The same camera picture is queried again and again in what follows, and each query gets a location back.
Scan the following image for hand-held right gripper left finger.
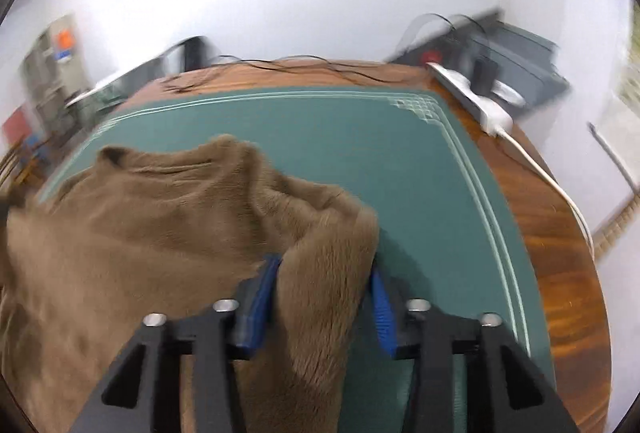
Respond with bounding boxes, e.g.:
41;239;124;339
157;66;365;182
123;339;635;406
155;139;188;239
70;255;282;433

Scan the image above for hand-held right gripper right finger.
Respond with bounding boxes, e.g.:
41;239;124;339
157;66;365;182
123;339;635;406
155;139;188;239
368;263;581;433

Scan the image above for brown fleece garment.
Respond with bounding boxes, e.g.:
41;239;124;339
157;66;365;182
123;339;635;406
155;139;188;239
0;134;382;433

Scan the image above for green cutting mat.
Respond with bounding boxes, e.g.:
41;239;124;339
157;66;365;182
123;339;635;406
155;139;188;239
37;85;557;433

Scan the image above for white power strip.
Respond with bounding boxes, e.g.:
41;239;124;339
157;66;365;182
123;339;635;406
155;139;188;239
425;62;516;137

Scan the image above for white power adapter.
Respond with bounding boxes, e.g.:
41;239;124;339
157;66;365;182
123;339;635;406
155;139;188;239
492;82;527;108

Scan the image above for black power adapter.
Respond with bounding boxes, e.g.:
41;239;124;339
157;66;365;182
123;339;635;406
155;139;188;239
471;57;499;94

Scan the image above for beige storage cabinet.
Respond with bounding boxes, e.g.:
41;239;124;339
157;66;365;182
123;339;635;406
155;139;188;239
19;13;97;146

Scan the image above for white power cable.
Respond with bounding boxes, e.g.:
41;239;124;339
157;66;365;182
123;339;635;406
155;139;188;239
495;127;596;260

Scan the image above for thin black cable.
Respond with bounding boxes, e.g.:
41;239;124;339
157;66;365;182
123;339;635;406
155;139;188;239
160;54;403;94

